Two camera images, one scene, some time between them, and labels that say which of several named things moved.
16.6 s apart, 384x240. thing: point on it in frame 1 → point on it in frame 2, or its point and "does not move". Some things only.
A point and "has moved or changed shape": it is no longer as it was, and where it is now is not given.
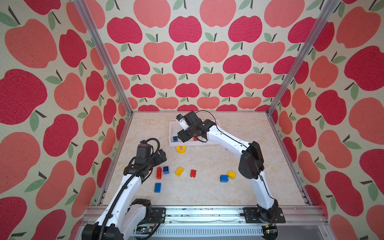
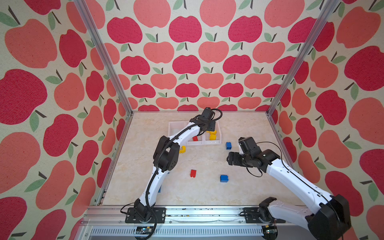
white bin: x=191 y=142 does not move
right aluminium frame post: x=326 y=17 does not move
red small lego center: x=193 y=173 does not move
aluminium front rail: x=220 y=223 does not move
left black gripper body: x=157 y=160 → x=210 y=126
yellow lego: x=231 y=174 has moved or changed shape
